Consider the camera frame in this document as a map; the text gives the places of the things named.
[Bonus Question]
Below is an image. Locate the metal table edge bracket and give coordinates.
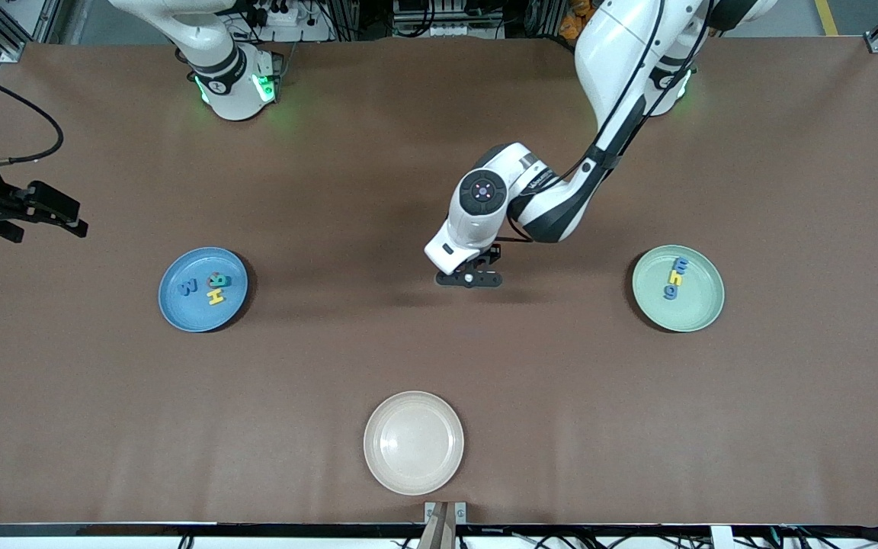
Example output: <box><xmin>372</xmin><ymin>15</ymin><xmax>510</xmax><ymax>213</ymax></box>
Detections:
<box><xmin>425</xmin><ymin>501</ymin><xmax>467</xmax><ymax>527</ymax></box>

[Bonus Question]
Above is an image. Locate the orange packet pile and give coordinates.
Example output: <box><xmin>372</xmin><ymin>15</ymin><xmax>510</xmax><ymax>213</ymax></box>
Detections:
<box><xmin>559</xmin><ymin>0</ymin><xmax>592</xmax><ymax>40</ymax></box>

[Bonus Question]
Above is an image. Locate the beige plate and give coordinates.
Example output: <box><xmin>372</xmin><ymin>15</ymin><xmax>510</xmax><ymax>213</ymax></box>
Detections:
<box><xmin>364</xmin><ymin>391</ymin><xmax>465</xmax><ymax>496</ymax></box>

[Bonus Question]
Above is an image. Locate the green plate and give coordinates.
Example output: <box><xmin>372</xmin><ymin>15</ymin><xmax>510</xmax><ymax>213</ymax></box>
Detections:
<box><xmin>632</xmin><ymin>244</ymin><xmax>726</xmax><ymax>333</ymax></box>

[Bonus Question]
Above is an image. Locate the blue plate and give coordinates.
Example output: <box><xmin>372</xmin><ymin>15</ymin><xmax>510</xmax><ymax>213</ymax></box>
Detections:
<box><xmin>159</xmin><ymin>246</ymin><xmax>249</xmax><ymax>333</ymax></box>

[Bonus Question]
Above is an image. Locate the black table edge rail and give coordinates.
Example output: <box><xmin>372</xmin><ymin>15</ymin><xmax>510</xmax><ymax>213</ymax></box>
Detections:
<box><xmin>0</xmin><ymin>522</ymin><xmax>878</xmax><ymax>539</ymax></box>

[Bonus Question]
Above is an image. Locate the white power strip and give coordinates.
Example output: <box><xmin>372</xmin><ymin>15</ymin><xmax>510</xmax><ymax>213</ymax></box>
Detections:
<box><xmin>245</xmin><ymin>0</ymin><xmax>333</xmax><ymax>43</ymax></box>

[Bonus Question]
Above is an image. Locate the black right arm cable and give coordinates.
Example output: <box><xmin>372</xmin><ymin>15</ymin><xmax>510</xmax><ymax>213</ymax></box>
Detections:
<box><xmin>0</xmin><ymin>70</ymin><xmax>65</xmax><ymax>169</ymax></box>

